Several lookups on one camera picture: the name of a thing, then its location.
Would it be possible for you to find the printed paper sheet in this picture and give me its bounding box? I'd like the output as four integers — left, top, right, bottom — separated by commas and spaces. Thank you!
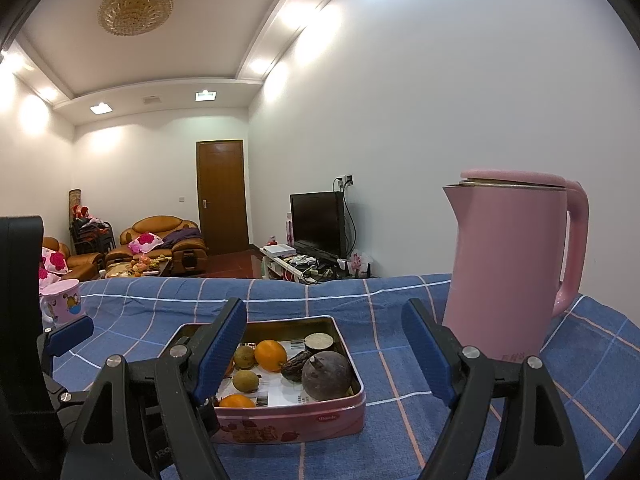
217, 340, 321, 408

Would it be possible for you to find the cluttered coffee table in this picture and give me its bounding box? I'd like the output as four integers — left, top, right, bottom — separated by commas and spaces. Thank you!
99, 254, 173, 280

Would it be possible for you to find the brown leather sofa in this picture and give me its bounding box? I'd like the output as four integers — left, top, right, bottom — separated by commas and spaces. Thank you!
40, 236, 106, 286

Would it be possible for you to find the cut taro piece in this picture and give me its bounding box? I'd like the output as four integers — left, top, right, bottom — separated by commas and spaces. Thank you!
304, 332, 335, 356

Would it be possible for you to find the brown leather armchair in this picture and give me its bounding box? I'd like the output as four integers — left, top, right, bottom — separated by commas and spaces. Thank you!
105, 215, 208, 276

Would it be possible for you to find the pink tin box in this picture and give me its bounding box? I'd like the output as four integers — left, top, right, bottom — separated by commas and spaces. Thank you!
162, 316, 367, 445

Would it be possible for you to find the brown wooden door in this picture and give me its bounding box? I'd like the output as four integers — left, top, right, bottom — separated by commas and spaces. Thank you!
196, 139, 250, 256

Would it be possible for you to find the round crystal ceiling lamp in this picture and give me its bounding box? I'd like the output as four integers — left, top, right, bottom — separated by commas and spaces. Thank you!
97, 0, 174, 37

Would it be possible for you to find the pink electric kettle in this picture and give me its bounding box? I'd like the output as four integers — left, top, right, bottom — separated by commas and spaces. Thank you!
442, 169, 590, 363

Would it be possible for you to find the white television stand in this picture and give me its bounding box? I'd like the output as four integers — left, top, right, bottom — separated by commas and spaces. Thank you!
259, 245, 346, 283

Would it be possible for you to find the black television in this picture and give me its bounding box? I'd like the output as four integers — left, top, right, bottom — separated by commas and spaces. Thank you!
290, 191, 347, 261

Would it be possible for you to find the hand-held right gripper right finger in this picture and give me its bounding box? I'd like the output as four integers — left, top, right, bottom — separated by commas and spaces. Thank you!
400, 297, 586, 480

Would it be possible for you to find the pink cartoon mug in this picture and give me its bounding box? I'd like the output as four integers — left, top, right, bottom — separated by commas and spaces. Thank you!
40, 280, 87, 328

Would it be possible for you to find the small dark brown fruit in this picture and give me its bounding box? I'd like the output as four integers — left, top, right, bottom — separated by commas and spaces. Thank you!
280, 350, 316, 381

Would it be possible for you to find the black router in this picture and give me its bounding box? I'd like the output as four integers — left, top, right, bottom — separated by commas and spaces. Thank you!
345, 255, 373, 279

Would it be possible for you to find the blue checked bed sheet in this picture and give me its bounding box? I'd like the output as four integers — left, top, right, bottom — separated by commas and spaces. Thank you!
50, 272, 640, 480

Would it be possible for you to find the purple blanket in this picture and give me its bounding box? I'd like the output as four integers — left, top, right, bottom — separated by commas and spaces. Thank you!
160, 227, 201, 248

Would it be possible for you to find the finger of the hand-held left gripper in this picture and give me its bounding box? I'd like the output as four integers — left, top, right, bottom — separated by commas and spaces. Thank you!
47, 376, 96, 411
36, 316, 95, 376

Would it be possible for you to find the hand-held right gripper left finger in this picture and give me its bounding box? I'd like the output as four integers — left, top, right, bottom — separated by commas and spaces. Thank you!
60, 297, 249, 480

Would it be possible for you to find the large dark purple fruit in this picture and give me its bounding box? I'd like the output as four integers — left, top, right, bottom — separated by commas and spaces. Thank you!
301, 351, 353, 402

